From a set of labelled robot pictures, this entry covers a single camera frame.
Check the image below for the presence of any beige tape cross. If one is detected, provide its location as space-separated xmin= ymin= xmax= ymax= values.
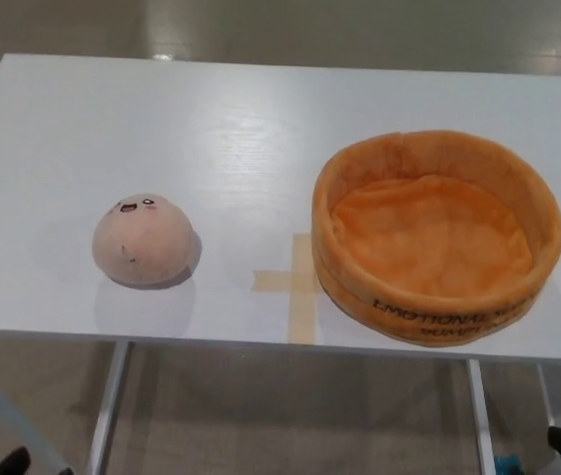
xmin=251 ymin=232 xmax=327 ymax=343

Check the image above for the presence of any orange plush round plate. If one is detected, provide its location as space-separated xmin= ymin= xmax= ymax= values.
xmin=311 ymin=129 xmax=561 ymax=349

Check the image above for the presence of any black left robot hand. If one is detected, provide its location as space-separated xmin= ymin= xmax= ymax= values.
xmin=0 ymin=444 xmax=32 ymax=475

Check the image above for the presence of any white table leg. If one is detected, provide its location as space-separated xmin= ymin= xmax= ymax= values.
xmin=536 ymin=362 xmax=559 ymax=432
xmin=466 ymin=358 xmax=498 ymax=475
xmin=86 ymin=340 xmax=134 ymax=475

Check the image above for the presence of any pink round plush toy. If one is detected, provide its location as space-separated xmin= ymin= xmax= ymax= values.
xmin=92 ymin=193 xmax=203 ymax=289

